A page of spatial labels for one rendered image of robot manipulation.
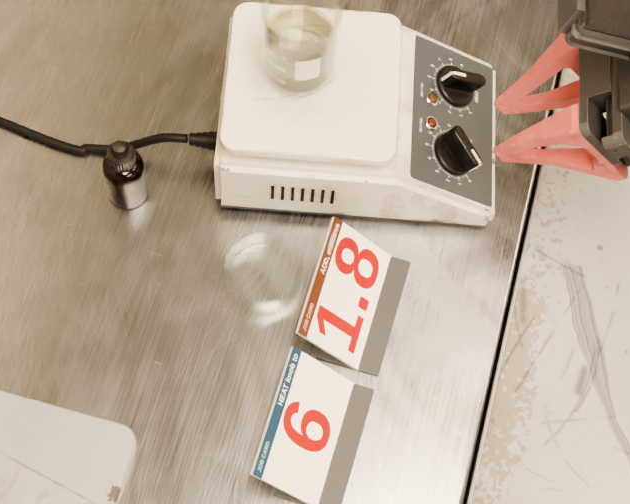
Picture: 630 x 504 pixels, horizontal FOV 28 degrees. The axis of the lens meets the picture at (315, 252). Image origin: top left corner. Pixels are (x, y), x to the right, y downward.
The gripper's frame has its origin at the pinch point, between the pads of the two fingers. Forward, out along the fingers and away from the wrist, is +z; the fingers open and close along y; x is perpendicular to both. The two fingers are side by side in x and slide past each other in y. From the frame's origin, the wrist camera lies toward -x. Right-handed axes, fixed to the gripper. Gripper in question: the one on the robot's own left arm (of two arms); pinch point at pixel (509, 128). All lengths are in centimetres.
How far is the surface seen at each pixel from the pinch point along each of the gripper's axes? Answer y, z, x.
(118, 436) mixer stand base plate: 19.0, 25.8, -5.9
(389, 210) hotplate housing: 1.3, 11.9, 3.8
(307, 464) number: 19.9, 15.8, 1.8
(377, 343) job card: 10.6, 13.4, 5.4
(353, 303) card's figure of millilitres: 8.3, 14.0, 3.1
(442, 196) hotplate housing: 0.9, 7.9, 4.5
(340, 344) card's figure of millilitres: 11.4, 14.5, 2.7
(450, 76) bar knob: -7.6, 6.5, 2.8
